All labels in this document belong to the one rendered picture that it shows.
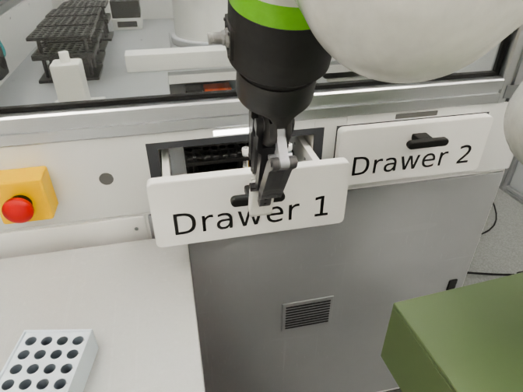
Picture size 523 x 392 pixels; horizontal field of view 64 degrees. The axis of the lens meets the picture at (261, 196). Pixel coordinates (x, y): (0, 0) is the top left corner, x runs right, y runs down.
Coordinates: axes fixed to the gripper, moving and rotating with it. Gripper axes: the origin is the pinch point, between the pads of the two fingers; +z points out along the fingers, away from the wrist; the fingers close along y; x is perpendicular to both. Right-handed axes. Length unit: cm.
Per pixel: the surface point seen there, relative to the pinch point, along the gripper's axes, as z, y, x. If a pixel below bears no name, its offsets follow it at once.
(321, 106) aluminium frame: 2.3, -18.1, 14.1
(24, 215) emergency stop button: 8.4, -7.8, -32.0
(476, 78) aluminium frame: 0.1, -19.6, 42.4
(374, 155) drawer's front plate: 9.9, -13.0, 23.8
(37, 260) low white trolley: 20.1, -7.3, -34.0
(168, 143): 5.7, -16.4, -11.1
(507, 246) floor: 112, -37, 128
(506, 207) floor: 121, -62, 149
